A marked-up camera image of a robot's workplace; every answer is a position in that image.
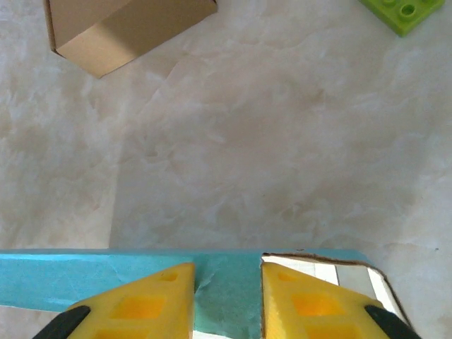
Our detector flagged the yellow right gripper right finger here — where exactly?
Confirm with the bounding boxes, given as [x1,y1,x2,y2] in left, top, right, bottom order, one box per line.
[260,263,421,339]

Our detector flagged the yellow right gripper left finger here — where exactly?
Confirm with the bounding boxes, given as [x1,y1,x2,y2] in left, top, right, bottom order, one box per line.
[33,261,196,339]

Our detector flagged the white and teal cardboard box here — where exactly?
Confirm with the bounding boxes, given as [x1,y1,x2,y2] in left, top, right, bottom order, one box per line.
[0,246,414,339]

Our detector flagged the brown cardboard box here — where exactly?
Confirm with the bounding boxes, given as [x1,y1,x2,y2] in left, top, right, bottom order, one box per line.
[42,0,218,79]

